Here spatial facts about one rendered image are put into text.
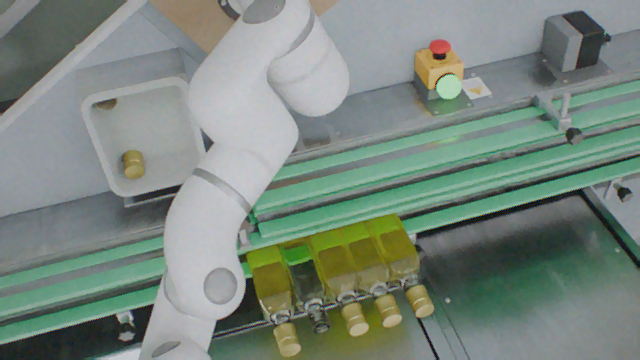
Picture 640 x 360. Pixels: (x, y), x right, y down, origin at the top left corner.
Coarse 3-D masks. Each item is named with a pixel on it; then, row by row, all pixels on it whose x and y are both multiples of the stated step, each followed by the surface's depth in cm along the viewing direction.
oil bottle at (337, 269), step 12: (336, 228) 123; (312, 240) 121; (324, 240) 121; (336, 240) 121; (324, 252) 119; (336, 252) 119; (324, 264) 117; (336, 264) 117; (348, 264) 117; (324, 276) 116; (336, 276) 115; (348, 276) 115; (336, 288) 114; (348, 288) 114; (336, 300) 116
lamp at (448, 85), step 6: (438, 78) 124; (444, 78) 123; (450, 78) 123; (456, 78) 123; (438, 84) 124; (444, 84) 123; (450, 84) 123; (456, 84) 123; (438, 90) 124; (444, 90) 123; (450, 90) 123; (456, 90) 124; (444, 96) 124; (450, 96) 124
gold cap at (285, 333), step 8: (280, 328) 110; (288, 328) 110; (280, 336) 109; (288, 336) 109; (296, 336) 110; (280, 344) 109; (288, 344) 108; (296, 344) 108; (280, 352) 108; (288, 352) 109; (296, 352) 110
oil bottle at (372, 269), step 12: (348, 228) 123; (360, 228) 123; (348, 240) 121; (360, 240) 121; (372, 240) 121; (348, 252) 120; (360, 252) 119; (372, 252) 119; (360, 264) 117; (372, 264) 117; (384, 264) 117; (360, 276) 116; (372, 276) 115; (384, 276) 116; (360, 288) 118
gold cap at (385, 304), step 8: (384, 296) 113; (392, 296) 114; (376, 304) 113; (384, 304) 112; (392, 304) 112; (384, 312) 111; (392, 312) 111; (384, 320) 111; (392, 320) 111; (400, 320) 112
